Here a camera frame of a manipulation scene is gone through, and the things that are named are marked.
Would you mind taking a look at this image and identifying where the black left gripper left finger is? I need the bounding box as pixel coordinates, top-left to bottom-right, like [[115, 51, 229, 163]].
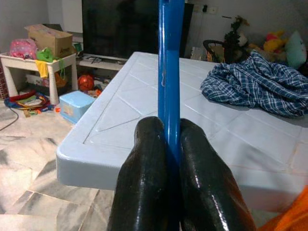
[[107, 116, 169, 231]]

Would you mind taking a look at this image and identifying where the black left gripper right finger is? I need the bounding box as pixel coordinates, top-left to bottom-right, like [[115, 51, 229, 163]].
[[179, 117, 257, 231]]

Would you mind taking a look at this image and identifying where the orange shirt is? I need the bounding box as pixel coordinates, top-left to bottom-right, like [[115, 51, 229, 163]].
[[258, 186, 308, 231]]

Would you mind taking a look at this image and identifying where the blue plastic hanger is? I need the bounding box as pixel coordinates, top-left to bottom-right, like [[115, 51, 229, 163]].
[[157, 0, 186, 231]]

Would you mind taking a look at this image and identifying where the grey blue folding table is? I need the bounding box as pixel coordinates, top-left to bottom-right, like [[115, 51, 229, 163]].
[[55, 51, 308, 214]]

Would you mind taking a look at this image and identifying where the light blue storage box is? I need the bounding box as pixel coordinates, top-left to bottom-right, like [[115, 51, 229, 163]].
[[59, 90, 96, 125]]

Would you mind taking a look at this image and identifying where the orange red ball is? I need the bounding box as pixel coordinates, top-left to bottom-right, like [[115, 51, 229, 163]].
[[77, 74, 95, 92]]

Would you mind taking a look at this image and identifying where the small yellow cloth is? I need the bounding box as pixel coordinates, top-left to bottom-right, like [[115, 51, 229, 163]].
[[35, 60, 49, 79]]

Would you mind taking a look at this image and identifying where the small dark artificial tree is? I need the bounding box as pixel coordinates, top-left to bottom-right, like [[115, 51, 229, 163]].
[[223, 15, 251, 63]]

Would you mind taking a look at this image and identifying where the black television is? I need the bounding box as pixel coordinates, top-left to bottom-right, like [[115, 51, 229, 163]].
[[81, 0, 194, 60]]

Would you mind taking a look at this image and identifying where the yellow plush toy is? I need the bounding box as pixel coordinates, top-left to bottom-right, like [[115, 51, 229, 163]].
[[263, 30, 288, 52]]

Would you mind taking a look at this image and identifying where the brown cardboard box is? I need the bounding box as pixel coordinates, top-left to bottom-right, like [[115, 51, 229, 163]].
[[24, 23, 74, 58]]

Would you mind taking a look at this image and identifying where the mint green plush toy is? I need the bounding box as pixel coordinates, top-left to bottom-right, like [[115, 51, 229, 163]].
[[285, 30, 308, 69]]

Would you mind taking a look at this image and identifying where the white children's table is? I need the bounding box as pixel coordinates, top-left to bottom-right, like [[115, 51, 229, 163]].
[[0, 51, 79, 105]]

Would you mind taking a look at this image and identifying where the pink backpack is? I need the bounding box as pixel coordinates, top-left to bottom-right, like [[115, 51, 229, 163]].
[[9, 38, 38, 60]]

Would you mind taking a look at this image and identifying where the thin black cable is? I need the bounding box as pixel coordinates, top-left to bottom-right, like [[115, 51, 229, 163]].
[[0, 105, 20, 132]]

